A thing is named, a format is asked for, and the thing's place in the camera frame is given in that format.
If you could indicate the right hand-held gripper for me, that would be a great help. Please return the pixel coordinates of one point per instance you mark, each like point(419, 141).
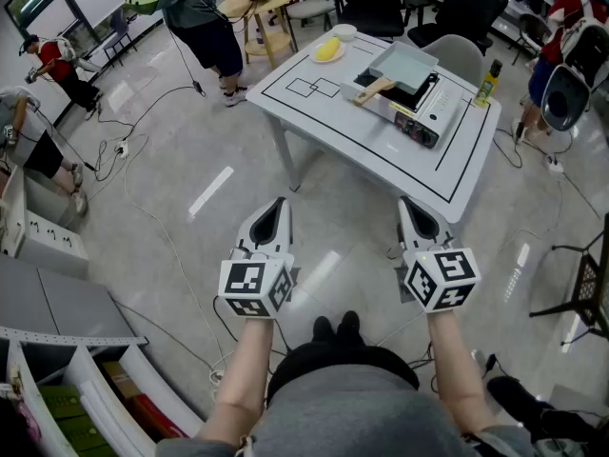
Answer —
point(452, 274)

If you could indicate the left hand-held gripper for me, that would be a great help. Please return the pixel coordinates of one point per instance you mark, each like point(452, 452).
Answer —
point(247, 284)

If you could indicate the white portable induction cooktop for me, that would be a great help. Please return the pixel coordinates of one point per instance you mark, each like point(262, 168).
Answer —
point(442, 107)

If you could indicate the person's right forearm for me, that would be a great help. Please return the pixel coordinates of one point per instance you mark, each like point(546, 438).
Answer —
point(457, 369)

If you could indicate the person's left forearm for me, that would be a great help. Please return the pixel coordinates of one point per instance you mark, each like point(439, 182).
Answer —
point(238, 374)

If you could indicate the white table with black lines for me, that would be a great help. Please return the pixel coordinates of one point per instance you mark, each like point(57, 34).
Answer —
point(361, 136)

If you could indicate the person's black shoe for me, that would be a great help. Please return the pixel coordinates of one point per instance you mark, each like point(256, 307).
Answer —
point(349, 326)
point(323, 329)

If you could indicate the white power strip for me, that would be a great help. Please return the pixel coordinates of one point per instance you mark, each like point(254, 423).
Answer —
point(555, 164)
point(122, 149)

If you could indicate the black power adapter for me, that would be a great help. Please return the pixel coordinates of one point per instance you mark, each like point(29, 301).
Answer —
point(491, 363)

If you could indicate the person's black shorts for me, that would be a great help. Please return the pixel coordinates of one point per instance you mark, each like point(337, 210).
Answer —
point(342, 360)

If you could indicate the yellow oil bottle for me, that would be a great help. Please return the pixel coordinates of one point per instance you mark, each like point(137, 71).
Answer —
point(487, 88)

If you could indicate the black metal mesh chair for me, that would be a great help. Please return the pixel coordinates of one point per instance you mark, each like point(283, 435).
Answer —
point(590, 284)

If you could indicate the grey shell chair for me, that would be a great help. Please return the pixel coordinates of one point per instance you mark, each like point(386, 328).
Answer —
point(457, 50)

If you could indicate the white plate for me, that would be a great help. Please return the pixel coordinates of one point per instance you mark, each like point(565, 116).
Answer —
point(339, 55)

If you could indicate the yellow corn cob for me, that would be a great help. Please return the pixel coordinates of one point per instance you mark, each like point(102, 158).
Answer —
point(327, 49)

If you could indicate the dark grey white-rimmed pod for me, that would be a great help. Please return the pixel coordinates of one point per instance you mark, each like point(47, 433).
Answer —
point(566, 98)

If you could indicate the white shelving unit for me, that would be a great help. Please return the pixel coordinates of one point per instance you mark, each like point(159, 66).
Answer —
point(143, 388)

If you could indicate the person's grey shirt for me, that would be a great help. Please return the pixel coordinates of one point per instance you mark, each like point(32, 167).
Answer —
point(352, 422)

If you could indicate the small white bowl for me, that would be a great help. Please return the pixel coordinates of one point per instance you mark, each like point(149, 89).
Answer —
point(344, 32)

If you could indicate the grey cabinet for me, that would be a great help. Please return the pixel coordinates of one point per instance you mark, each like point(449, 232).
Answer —
point(62, 303)

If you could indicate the red box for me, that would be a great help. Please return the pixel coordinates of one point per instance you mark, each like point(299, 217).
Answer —
point(157, 417)

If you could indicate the white drawer unit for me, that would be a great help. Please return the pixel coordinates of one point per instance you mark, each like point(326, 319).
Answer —
point(47, 245)

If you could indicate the black office chair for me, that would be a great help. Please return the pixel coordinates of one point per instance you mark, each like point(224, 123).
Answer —
point(376, 3)
point(466, 12)

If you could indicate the round wooden side table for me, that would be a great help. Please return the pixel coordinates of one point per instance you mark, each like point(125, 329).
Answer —
point(266, 3)

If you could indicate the dark folding chair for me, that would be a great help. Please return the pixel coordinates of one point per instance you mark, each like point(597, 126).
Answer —
point(119, 29)

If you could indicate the green box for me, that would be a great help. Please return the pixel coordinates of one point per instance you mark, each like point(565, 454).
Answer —
point(66, 403)

